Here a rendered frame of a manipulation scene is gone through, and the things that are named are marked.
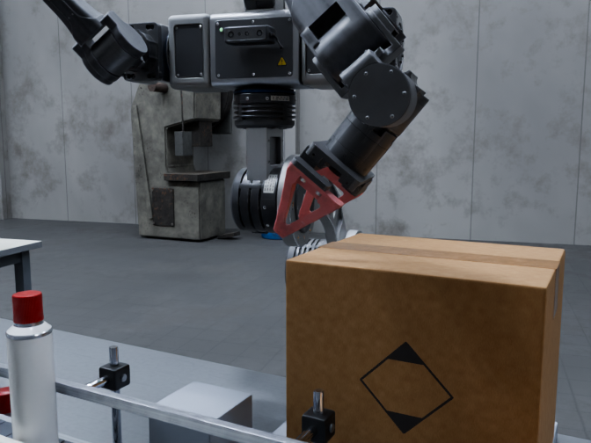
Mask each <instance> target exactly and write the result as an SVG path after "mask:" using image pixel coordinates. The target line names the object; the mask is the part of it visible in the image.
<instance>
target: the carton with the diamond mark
mask: <svg viewBox="0 0 591 443"><path fill-rule="evenodd" d="M564 270H565V250H563V249H553V248H542V247H530V246H520V245H508V244H496V243H474V242H463V241H452V240H441V239H429V238H418V237H406V236H385V235H373V234H362V233H359V234H357V235H354V236H350V237H348V238H345V239H342V240H340V241H338V242H331V243H327V244H324V245H322V246H319V247H318V249H315V250H313V251H309V252H306V253H304V254H302V255H299V256H296V257H294V258H290V259H287V261H286V398H287V437H288V438H291V439H296V438H297V437H298V436H299V435H300V434H301V433H302V415H303V413H305V412H306V411H307V410H308V409H309V408H310V407H312V406H313V390H314V389H322V390H323V391H324V392H325V407H324V408H325V409H329V410H334V411H335V434H334V436H333V437H332V438H331V439H330V440H329V441H328V442H327V443H552V442H553V438H554V427H555V413H556V399H557V385H558V356H559V342H560V328H561V314H562V300H563V285H564Z"/></svg>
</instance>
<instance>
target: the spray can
mask: <svg viewBox="0 0 591 443"><path fill-rule="evenodd" d="M12 311H13V322H14V324H13V325H12V326H11V327H10V328H9V329H8V330H7V331H6V332H5V336H6V346H7V360H8V373H9V386H10V399H11V424H12V437H13V439H14V440H17V441H20V442H23V443H59V438H58V422H57V406H56V391H55V360H54V345H53V327H52V326H51V325H50V324H49V323H47V322H45V321H43V319H44V316H43V301H42V292H40V291H35V290H29V291H22V292H17V293H15V294H13V296H12Z"/></svg>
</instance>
